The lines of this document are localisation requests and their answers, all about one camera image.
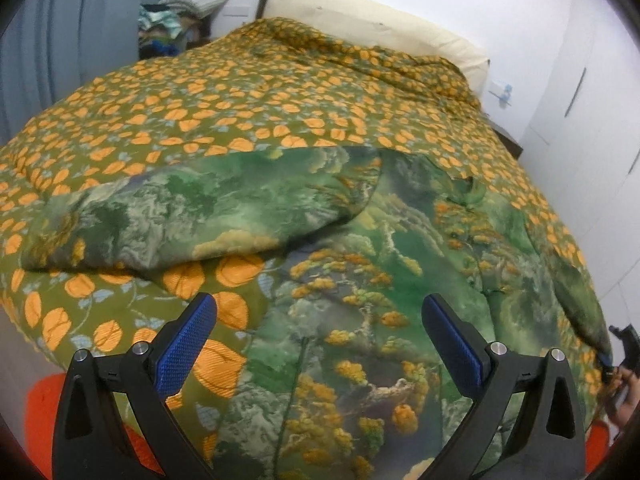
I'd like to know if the orange floor mat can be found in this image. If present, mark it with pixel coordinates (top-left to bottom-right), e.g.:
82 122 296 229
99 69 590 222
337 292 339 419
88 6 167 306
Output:
20 372 612 480

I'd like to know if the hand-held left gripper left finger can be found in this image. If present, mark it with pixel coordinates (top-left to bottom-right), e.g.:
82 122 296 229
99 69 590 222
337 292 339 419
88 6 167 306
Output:
52 292 218 480

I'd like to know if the wall socket with blue plug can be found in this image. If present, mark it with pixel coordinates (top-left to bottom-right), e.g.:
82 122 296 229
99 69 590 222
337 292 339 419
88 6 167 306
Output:
487 80 516 108

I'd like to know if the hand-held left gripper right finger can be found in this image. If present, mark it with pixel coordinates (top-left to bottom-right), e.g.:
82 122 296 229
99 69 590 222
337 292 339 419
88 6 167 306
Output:
422 294 587 480

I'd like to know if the cream pillow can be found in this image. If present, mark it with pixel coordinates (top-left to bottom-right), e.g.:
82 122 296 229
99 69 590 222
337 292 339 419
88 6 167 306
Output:
257 0 491 98

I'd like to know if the dark wooden nightstand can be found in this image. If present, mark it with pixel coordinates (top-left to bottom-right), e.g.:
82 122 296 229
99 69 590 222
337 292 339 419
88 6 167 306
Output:
487 120 523 158

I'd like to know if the orange floral bedspread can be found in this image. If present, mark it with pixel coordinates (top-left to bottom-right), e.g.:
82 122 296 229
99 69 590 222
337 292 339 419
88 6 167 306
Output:
0 16 608 480

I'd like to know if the person's right hand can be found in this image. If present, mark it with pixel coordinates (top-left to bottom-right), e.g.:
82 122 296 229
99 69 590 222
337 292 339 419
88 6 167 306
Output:
607 366 640 428

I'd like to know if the pile of mixed clothes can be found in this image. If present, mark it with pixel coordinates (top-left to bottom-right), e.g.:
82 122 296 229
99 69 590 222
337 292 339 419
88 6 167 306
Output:
137 2 216 61

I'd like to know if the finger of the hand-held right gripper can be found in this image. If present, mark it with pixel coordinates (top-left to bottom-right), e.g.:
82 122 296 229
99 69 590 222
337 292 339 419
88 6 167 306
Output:
598 324 640 378

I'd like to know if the striped pillow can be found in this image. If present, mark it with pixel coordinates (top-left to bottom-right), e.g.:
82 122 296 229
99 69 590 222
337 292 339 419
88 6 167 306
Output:
157 0 230 21

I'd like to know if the green landscape print garment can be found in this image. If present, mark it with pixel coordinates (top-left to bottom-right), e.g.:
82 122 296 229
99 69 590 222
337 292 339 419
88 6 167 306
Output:
20 145 613 480

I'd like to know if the white wardrobe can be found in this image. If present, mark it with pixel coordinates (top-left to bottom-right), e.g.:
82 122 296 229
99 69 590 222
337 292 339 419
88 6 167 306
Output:
520 0 640 301

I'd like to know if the blue curtain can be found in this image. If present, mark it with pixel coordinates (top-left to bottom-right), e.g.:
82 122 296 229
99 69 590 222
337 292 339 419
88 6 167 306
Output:
0 0 201 136

